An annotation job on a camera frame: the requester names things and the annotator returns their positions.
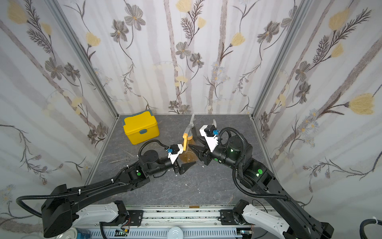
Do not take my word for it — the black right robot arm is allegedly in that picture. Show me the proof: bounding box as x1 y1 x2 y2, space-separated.
190 135 334 239

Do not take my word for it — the black corrugated right cable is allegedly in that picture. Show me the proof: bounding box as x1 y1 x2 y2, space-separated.
217 127 291 201

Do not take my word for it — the amber spray nozzle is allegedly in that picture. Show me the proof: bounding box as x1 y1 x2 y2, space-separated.
183 114 195 151

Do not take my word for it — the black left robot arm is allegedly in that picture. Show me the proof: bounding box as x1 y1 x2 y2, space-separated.
41 150 196 238

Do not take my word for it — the black corrugated cable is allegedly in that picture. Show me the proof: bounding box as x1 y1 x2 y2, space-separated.
217 127 291 201
15 179 126 219

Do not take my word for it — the black corrugated left cable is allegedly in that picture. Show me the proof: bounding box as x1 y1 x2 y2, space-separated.
15 179 126 219

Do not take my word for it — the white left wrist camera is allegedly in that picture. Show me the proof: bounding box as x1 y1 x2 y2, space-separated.
167 144 184 164

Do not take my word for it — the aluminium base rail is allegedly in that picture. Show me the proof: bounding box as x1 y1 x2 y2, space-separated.
73 200 290 239

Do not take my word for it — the amber spray bottle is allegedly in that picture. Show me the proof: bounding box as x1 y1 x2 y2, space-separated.
179 139 199 163

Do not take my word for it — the yellow plastic storage box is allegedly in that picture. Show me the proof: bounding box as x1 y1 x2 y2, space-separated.
123 110 160 145

